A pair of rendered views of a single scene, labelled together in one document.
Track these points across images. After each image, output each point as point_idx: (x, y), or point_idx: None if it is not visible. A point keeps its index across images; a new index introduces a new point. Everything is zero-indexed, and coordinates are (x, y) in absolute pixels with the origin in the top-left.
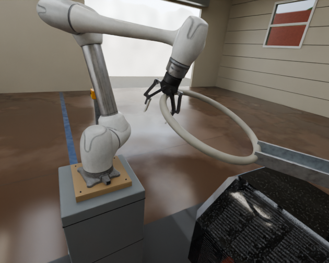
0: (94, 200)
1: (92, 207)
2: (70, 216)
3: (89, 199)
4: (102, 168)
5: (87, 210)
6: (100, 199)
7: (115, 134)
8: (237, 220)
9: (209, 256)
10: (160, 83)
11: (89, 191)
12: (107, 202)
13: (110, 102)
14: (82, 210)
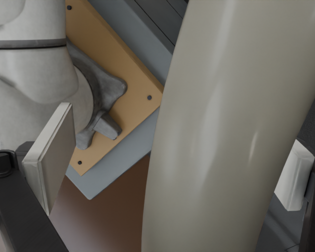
0: (116, 158)
1: (123, 173)
2: (99, 193)
3: (104, 158)
4: (79, 131)
5: (118, 177)
6: (124, 152)
7: (20, 56)
8: None
9: None
10: None
11: (94, 158)
12: (142, 157)
13: None
14: (110, 182)
